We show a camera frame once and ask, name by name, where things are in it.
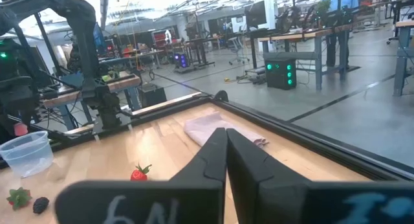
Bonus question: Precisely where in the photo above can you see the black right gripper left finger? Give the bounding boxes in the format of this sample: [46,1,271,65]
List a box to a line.
[54,128,228,224]

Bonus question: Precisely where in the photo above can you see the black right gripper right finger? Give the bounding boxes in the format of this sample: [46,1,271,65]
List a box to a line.
[227,128,414,224]

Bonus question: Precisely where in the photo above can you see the red strawberry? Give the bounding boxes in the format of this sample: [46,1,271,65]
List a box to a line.
[130,162,153,182]
[13,122,30,137]
[6,186,33,211]

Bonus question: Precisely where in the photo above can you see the blackberry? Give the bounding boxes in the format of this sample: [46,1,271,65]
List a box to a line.
[32,196,50,215]

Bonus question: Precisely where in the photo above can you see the white bowl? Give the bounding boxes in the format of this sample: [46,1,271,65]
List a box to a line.
[0,130,54,179]

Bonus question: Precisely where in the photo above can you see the pink folded cloth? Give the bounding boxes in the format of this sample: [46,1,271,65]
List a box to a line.
[183,111,269,148]

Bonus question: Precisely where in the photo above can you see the wooden workbench blue legs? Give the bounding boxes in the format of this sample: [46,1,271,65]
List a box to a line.
[41,71,142,131]

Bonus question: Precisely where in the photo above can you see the black box under workbench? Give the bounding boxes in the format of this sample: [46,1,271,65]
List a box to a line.
[137,83,168,108]

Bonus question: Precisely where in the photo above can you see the computer tower green lights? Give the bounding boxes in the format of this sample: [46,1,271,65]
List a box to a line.
[264,57,298,91]

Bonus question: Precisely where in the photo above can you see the computer tower purple lights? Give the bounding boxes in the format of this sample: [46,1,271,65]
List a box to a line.
[173,52,189,69]

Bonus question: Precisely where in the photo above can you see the office chair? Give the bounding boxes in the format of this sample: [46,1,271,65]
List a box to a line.
[227,36,250,66]

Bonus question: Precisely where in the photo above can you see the wooden top workbench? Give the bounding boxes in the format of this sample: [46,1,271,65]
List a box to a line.
[257,23,355,91]

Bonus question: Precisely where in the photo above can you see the blue legged workbench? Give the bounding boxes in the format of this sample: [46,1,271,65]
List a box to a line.
[392,19,414,97]

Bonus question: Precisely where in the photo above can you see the black background monitor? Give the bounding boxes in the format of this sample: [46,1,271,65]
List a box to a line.
[244,0,268,30]

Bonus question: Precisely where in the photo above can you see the small green background plant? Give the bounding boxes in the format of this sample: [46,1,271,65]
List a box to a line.
[315,0,332,19]

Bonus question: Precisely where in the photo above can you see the black aluminium table frame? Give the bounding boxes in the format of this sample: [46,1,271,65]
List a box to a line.
[0,89,414,183]

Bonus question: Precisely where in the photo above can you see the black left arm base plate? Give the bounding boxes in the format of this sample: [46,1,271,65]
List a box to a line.
[92,113,134,136]

